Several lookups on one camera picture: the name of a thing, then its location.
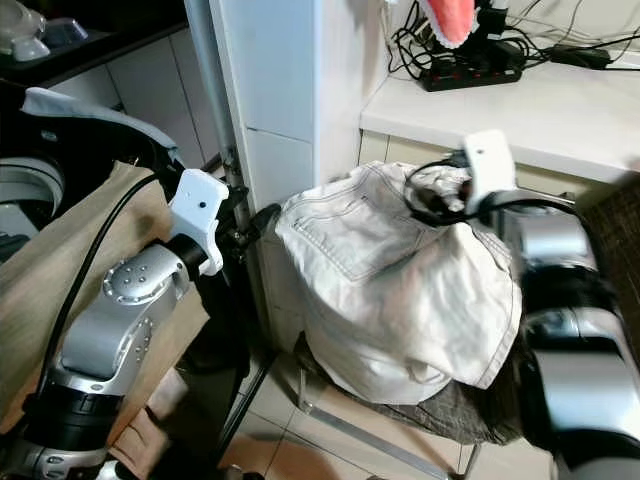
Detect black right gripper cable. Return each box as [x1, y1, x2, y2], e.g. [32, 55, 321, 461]
[404, 158, 467, 225]

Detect tan striped cloth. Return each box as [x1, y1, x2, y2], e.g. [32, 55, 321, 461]
[0, 160, 183, 437]

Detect metal frame chair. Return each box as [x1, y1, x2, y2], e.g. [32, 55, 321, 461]
[292, 340, 493, 480]

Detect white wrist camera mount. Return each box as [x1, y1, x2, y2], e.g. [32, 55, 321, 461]
[459, 129, 520, 217]
[167, 168, 230, 277]

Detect white tall refrigerator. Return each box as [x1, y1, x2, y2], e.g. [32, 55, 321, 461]
[182, 0, 396, 351]

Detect beige denim trousers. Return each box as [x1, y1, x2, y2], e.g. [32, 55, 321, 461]
[274, 160, 527, 407]

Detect white round cooker pot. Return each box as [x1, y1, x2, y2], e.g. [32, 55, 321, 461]
[0, 0, 51, 63]

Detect black power adapter brick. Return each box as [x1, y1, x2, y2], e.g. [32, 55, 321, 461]
[548, 44, 613, 73]

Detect red scalloped plastic item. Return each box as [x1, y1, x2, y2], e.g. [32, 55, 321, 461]
[421, 0, 480, 49]

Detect top loading washing machine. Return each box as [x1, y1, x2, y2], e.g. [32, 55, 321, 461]
[0, 78, 173, 263]

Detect black power strip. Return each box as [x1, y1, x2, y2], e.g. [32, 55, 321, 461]
[419, 40, 527, 93]

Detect black power cables tangle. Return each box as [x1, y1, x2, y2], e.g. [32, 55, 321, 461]
[387, 0, 640, 81]

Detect small blue grey container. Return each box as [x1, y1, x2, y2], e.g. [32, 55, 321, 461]
[44, 16, 89, 49]

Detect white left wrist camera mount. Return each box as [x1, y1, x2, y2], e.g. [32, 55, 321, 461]
[167, 168, 230, 277]

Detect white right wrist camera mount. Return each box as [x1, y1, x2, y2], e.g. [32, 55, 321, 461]
[459, 129, 520, 217]

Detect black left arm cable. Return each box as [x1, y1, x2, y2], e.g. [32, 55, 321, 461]
[38, 172, 173, 399]

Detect white counter cabinet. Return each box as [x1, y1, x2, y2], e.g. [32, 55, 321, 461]
[358, 58, 640, 191]

